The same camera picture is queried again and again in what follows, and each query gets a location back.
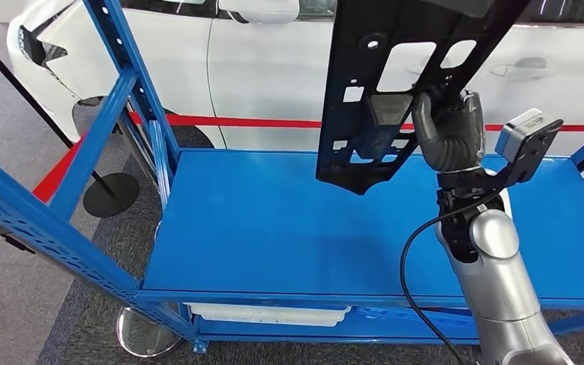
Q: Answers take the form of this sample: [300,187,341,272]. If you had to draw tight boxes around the stanchion post with chrome base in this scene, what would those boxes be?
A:
[0,221,183,359]

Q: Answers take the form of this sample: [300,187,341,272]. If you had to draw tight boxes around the white car side mirror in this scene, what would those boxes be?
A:
[217,0,301,25]

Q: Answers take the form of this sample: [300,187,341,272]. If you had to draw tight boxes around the large white plastic bin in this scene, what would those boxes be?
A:
[183,302,352,328]

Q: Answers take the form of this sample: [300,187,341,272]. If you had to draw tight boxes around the red barrier belt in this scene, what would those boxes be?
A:
[32,111,584,204]

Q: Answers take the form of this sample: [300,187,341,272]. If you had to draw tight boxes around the thin black pole stand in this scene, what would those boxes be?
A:
[0,25,141,218]

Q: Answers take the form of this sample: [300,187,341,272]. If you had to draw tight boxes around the black plastic panel part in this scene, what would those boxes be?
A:
[316,0,532,196]

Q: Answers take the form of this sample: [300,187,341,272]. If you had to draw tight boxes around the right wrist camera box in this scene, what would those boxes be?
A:
[473,108,565,195]

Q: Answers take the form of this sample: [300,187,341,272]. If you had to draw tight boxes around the white car door handle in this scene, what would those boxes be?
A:
[490,56,555,79]
[405,54,437,75]

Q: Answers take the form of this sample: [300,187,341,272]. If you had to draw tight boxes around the grey stanchion post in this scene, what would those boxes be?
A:
[120,108,173,210]

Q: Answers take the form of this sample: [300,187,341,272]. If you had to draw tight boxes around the white car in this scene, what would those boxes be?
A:
[6,0,584,202]

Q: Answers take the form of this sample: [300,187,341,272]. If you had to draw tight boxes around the blue metal shelf rack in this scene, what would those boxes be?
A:
[0,0,584,354]

